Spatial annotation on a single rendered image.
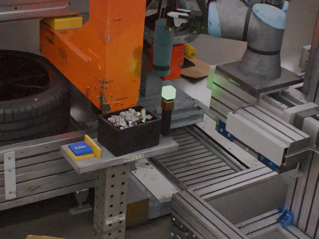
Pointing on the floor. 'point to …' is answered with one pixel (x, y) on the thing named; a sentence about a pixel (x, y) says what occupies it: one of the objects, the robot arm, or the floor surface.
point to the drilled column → (111, 202)
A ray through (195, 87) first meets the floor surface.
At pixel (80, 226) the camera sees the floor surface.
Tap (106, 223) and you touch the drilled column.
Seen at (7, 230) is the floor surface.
